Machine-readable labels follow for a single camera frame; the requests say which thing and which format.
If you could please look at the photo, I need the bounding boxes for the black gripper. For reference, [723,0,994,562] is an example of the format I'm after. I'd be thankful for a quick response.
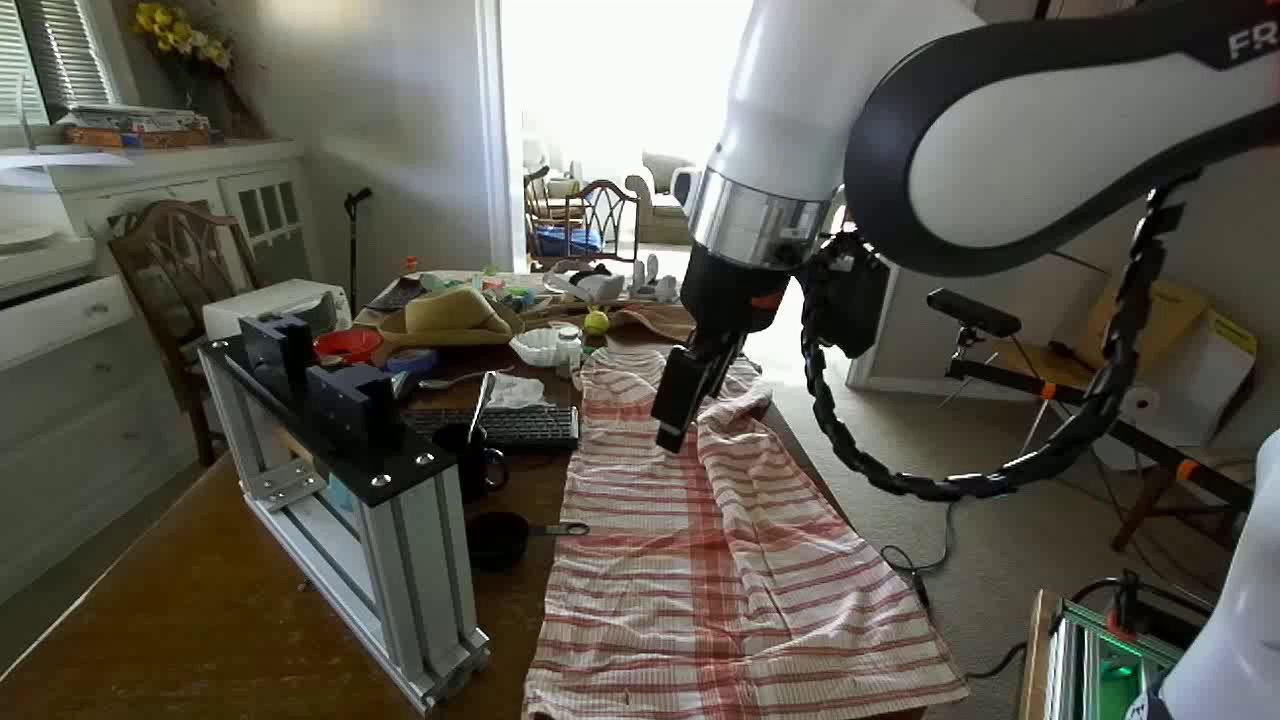
[647,246,795,455]

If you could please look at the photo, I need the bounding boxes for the red striped white towel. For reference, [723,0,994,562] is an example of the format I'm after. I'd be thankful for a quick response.
[519,339,971,720]

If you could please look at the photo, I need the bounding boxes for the white bowl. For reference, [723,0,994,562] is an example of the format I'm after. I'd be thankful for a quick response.
[508,324,587,377]

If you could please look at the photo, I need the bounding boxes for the black keypad device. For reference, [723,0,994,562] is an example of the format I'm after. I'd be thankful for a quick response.
[471,400,586,455]

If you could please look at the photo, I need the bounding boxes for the white crumpled paper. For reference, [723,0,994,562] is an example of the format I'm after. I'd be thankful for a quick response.
[471,370,551,418]

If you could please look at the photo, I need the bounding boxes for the beige armchair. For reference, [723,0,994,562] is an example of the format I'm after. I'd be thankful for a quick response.
[623,148,699,254]

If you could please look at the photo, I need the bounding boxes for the black mug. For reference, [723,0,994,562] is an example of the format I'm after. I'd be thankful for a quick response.
[431,420,515,503]

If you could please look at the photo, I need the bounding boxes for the small black pan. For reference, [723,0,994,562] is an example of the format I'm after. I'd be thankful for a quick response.
[466,507,592,575]

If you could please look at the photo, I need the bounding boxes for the yellow cloth bag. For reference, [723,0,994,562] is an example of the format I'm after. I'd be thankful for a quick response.
[399,283,515,354]

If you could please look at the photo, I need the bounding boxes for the black padded bench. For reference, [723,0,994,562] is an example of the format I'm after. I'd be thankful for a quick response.
[925,283,1260,552]

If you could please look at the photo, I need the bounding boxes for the red round object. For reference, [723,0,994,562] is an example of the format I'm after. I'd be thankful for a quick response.
[313,324,388,370]

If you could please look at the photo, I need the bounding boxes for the black walking stick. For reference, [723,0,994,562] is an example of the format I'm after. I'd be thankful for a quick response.
[342,183,381,319]

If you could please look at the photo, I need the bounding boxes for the white box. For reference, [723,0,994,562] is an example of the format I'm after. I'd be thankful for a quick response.
[201,277,356,346]

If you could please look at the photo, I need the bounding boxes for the orange black clamp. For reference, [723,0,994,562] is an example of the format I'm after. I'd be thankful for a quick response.
[1104,570,1161,641]

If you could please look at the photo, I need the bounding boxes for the cardboard box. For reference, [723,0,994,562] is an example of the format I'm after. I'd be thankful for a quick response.
[1064,277,1263,452]

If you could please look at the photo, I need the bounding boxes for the dark wooden chair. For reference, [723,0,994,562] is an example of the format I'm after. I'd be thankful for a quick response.
[105,197,262,465]

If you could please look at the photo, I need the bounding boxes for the white cabinet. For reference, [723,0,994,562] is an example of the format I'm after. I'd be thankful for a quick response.
[0,137,321,608]

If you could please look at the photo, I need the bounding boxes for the yellow flowers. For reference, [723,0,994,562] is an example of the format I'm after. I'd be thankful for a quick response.
[129,0,239,79]

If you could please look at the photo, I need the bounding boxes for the window blinds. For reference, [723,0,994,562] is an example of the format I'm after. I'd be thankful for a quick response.
[0,0,142,134]

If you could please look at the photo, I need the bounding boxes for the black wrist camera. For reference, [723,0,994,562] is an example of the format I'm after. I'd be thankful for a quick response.
[795,231,892,361]

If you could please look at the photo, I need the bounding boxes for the metal frame chair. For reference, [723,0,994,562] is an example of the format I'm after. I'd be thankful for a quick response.
[519,164,646,272]

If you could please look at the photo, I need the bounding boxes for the black floor cable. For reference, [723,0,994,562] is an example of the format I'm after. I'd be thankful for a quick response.
[878,496,1033,688]

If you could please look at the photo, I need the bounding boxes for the dark blue mount block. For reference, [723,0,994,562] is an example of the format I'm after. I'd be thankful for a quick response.
[239,312,321,400]
[308,366,399,452]

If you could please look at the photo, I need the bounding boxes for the aluminium profile frame stand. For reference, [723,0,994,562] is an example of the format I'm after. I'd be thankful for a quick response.
[195,331,496,717]

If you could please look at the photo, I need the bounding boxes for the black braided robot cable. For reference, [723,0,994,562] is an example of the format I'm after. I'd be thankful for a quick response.
[795,178,1194,503]

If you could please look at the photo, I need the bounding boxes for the green lit aluminium frame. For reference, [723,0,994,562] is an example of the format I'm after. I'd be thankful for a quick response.
[1043,604,1183,720]

